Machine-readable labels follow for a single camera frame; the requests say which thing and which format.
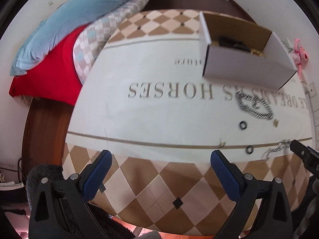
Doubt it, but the pink panther plush toy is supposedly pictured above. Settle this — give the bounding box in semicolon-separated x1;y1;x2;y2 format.
292;38;309;80

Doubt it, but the silver crystal bracelet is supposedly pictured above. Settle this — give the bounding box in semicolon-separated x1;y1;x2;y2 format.
261;139;292;162

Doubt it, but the black smart watch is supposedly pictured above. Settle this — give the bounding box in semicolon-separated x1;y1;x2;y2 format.
219;36;251;52

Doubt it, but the white cardboard box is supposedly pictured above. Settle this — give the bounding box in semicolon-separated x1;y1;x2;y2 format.
199;11;297;91

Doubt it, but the checkered brown tablecloth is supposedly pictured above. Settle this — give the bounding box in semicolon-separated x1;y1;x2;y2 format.
63;10;309;236

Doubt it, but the red blanket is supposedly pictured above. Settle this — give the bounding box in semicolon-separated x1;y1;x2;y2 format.
9;25;86;106

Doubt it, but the blue quilt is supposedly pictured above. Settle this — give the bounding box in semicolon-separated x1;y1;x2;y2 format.
10;0;128;77

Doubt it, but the silver chain necklace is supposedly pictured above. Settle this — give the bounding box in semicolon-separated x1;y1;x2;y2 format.
235;91;274;120

